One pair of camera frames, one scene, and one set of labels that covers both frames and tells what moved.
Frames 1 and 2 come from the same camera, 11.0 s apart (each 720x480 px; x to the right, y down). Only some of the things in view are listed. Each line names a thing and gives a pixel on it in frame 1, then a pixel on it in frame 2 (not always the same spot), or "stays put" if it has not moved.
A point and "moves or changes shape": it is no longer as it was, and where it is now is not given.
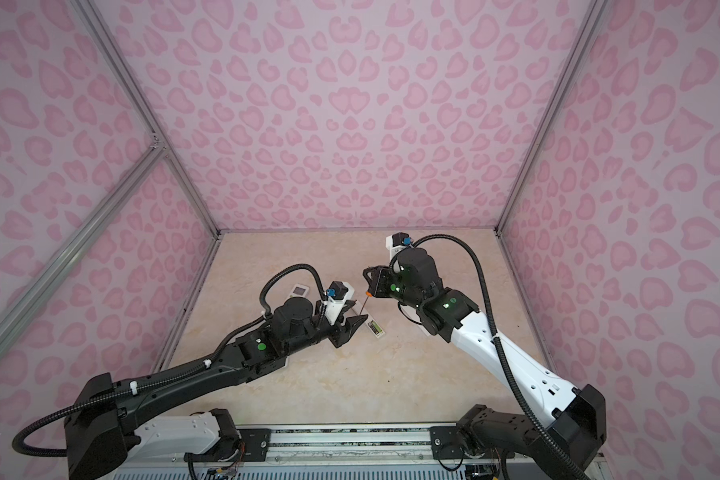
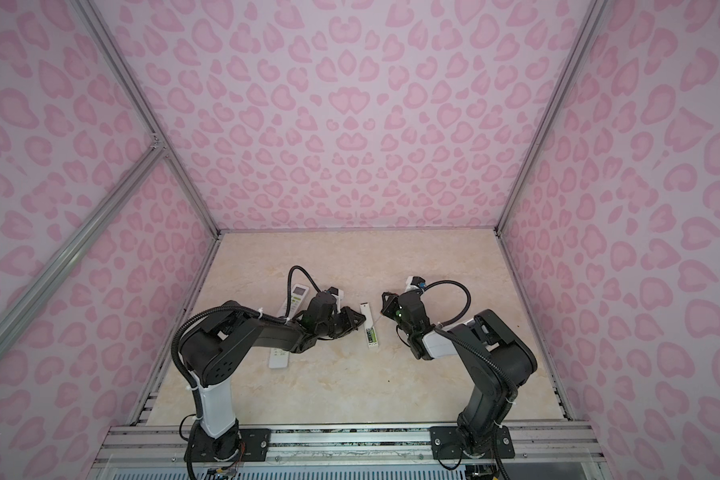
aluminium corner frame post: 124,71 stays put
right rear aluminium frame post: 595,13 stays put
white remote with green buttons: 299,290 stays put
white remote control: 375,328 moves or changes shape
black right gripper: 378,288 to 391,304
